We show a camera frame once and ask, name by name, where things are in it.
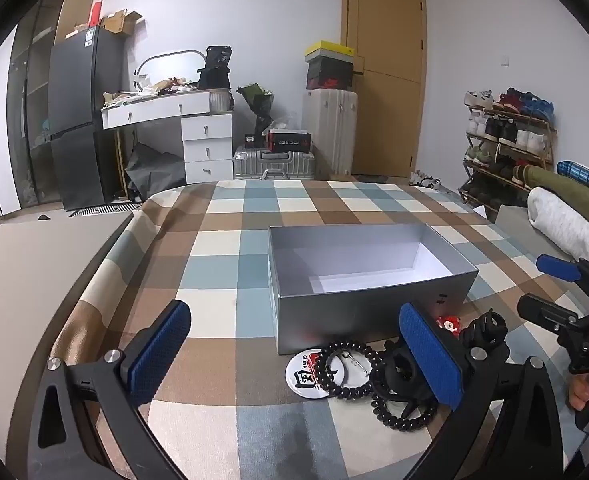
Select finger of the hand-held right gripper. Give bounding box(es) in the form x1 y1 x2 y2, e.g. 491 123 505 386
535 254 589 288
517 294 583 335

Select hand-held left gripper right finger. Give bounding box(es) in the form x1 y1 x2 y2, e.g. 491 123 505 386
399 302 565 480

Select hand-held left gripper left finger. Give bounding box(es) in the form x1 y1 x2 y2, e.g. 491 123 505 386
27 300 192 480

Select black banana hair clip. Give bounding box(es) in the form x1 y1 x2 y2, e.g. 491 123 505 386
459 310 510 361

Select black spiral hair tie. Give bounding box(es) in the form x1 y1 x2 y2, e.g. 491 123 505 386
371 392 440 433
316 341 383 401

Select silver cardboard box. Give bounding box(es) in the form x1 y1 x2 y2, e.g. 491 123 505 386
267 222 479 357

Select round white badge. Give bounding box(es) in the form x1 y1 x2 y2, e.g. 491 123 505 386
284 347 348 402

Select green rolled blanket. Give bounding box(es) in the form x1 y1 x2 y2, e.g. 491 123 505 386
512 164 589 241

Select checkered bed sheet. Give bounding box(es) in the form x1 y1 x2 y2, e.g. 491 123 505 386
54 179 589 480

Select wooden shoe rack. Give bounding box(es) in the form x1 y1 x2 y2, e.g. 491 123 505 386
459 87 558 208

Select rows of shoes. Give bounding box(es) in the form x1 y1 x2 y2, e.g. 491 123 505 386
462 87 555 196

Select floor grille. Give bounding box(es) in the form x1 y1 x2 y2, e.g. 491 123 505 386
69 203 141 217

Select white sandals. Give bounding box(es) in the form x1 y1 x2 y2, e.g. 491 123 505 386
409 170 443 190

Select dark grey cloth cover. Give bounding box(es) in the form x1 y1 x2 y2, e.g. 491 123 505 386
124 142 188 192

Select white dressing table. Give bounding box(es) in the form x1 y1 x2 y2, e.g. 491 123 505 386
101 91 235 186

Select silver suitcase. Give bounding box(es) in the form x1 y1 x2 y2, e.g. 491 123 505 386
233 147 317 182

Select black box with red label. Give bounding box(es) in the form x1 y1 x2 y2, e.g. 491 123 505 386
269 129 313 152

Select white suitcase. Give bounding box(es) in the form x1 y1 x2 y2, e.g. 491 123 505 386
302 89 359 178

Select black refrigerator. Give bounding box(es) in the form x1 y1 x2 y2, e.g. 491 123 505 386
48 26 125 211

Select white ribbed basket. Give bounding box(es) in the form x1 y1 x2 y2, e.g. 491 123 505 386
209 89 234 112

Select pile of papers and sundries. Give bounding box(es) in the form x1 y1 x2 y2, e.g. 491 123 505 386
102 76 200 110

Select white cabinet door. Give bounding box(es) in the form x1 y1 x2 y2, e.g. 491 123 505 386
0 35 22 216

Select black wrapped flower bouquet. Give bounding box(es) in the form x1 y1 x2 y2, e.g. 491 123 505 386
237 82 275 141

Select wooden door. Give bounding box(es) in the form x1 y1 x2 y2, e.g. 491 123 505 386
342 0 428 178

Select glass door wardrobe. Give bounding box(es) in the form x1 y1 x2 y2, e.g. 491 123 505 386
0 0 100 211

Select oval mirror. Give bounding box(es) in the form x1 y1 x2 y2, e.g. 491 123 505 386
133 50 206 92

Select black and red shoebox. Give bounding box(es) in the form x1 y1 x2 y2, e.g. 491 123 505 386
305 74 356 92

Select black labelled tub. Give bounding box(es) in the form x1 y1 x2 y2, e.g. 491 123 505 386
205 46 232 68

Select yellow shoebox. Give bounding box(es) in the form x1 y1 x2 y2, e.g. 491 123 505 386
305 41 354 59

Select open cardboard boxes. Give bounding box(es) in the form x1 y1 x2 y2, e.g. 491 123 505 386
64 9 142 38

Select wooden broom handle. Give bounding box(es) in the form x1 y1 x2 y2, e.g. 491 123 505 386
116 130 128 197

